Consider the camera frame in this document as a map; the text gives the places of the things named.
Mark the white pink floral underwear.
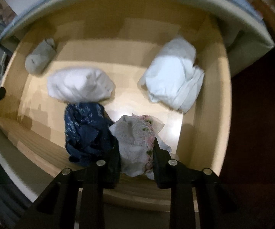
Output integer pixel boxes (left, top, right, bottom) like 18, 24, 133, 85
110, 115, 172, 180

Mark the grey underwear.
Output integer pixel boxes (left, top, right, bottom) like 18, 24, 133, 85
25, 38, 57, 75

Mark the pale white garment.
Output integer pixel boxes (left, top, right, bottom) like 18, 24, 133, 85
138, 35, 205, 114

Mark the wooden top drawer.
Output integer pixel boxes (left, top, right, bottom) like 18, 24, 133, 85
0, 0, 231, 201

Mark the navy floral lace underwear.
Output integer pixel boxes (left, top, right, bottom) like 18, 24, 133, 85
64, 102, 119, 167

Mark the white rolled underwear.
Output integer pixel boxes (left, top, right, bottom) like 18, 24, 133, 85
47, 67, 115, 103

